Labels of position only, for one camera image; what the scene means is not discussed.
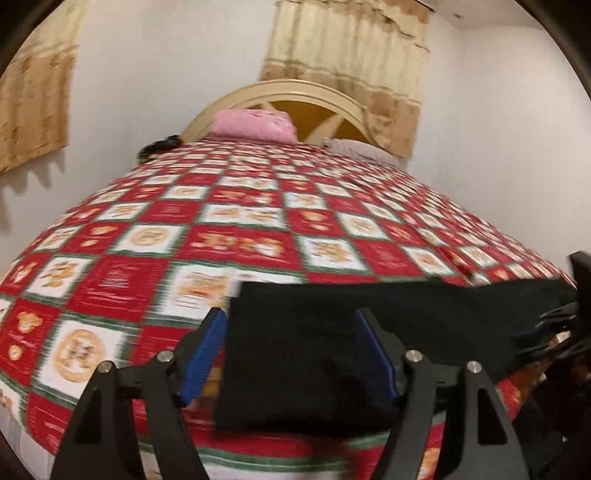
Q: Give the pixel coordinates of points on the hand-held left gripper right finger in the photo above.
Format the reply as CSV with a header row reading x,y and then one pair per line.
x,y
376,353

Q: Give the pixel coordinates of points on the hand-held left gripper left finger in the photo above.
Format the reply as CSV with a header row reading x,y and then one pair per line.
x,y
203,355

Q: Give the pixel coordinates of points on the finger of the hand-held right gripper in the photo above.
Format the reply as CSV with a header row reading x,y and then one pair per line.
x,y
545,346
558,316

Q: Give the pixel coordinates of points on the black pants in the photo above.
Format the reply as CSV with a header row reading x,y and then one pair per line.
x,y
300,350

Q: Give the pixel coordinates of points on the person's right forearm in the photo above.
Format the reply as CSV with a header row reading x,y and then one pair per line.
x,y
554,429

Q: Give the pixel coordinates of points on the red checkered printed blanket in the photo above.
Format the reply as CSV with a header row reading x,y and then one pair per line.
x,y
258,217

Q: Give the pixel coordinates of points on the grey pillow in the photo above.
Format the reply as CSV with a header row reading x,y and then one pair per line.
x,y
364,150

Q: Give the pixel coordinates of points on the black object beside bed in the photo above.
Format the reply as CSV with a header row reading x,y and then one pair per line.
x,y
154,147

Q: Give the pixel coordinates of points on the pink pillow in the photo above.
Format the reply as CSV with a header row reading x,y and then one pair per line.
x,y
254,123

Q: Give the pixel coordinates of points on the cream arched headboard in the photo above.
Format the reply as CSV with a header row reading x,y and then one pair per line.
x,y
304,92

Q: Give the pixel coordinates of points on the beige patterned curtain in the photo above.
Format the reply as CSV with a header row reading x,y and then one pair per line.
x,y
32,106
351,55

